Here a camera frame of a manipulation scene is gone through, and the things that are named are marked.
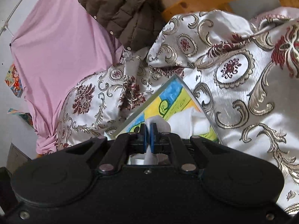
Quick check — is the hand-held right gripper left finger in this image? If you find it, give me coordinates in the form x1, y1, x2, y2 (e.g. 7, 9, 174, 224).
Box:
65, 122, 148, 174

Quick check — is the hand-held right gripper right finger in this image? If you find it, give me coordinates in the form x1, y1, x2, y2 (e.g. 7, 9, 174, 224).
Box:
150, 122, 232, 173

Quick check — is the white cloth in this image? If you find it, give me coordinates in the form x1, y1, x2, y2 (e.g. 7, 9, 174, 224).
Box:
129, 108, 212, 167

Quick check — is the colourful printed box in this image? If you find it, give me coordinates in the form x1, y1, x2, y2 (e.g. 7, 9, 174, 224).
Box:
103, 73, 223, 145

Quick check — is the brown board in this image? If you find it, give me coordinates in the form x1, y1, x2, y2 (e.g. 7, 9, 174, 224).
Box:
6, 143, 32, 175

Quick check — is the floral satin blanket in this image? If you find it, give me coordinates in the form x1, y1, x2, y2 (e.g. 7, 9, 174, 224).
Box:
54, 9, 299, 215

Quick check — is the brown puffer jacket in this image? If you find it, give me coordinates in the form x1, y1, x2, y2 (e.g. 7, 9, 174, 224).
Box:
75, 0, 174, 52

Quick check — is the pink bed sheet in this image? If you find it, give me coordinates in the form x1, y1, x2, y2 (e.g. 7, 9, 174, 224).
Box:
10, 0, 128, 156

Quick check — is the white curved rod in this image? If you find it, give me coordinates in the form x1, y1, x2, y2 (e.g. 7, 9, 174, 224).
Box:
0, 0, 40, 38

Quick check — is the colourful wall picture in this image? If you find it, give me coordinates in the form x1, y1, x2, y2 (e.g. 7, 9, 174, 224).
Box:
4, 63, 24, 98
7, 107, 35, 129

